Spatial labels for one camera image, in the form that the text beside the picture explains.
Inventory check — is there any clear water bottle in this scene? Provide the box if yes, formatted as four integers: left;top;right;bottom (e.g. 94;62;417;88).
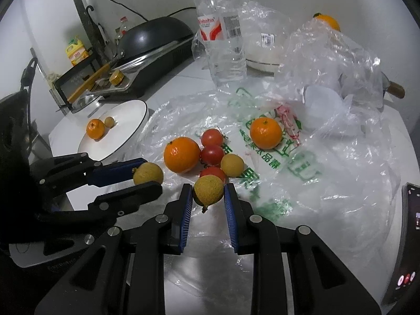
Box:
196;0;247;86

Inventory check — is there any black umbrella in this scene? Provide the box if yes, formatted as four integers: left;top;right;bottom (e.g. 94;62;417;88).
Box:
85;5;109;69

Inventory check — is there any yellow oil jug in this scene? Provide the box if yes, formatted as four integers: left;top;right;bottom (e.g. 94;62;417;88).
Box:
66;36;90;67

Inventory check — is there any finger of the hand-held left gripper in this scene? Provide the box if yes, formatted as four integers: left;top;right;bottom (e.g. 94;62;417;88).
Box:
29;153;148;197
36;181;164;256

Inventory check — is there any white plastic container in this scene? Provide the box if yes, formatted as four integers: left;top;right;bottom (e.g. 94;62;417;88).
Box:
302;85;345;128

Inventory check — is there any green printed plastic bag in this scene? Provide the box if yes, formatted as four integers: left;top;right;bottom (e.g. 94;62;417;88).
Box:
139;87;402;289

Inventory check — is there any dark vertical pipe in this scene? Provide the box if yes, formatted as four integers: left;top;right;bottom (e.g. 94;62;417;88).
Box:
66;0;99;69

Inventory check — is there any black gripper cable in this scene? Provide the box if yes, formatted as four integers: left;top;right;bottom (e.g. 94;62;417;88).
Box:
20;57;38;145

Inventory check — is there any crumpled clear plastic bag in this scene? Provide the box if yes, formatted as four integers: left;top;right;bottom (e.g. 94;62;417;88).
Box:
274;18;391;138

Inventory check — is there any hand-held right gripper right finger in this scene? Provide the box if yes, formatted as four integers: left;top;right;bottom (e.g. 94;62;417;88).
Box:
223;183;381;315

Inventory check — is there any white pot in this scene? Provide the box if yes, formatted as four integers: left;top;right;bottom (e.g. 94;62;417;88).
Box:
244;23;289;73

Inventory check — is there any large orange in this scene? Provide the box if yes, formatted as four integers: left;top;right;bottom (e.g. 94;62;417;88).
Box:
164;137;201;174

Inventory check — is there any wooden pan handle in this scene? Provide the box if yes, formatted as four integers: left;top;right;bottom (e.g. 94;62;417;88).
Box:
382;72;406;101

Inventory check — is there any black power cable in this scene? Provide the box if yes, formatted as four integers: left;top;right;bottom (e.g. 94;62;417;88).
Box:
101;0;196;22

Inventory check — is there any small orange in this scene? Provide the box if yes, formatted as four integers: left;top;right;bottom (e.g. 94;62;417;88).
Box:
86;119;106;140

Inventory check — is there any black wok with wooden handle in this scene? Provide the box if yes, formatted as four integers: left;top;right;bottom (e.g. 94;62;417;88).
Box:
67;16;194;104

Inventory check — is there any steel induction cooker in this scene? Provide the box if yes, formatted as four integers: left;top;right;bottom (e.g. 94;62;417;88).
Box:
88;34;196;99

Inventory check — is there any white plate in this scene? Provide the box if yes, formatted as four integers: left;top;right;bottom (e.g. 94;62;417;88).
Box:
78;99;150;162

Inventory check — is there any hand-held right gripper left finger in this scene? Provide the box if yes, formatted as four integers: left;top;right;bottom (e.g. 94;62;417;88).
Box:
34;184;194;315

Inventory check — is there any black smartphone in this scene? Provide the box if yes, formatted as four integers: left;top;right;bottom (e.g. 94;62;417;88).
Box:
381;182;420;306

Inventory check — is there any red tomato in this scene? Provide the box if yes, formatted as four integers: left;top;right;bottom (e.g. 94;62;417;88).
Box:
200;145;225;166
199;166;227;184
201;129;224;148

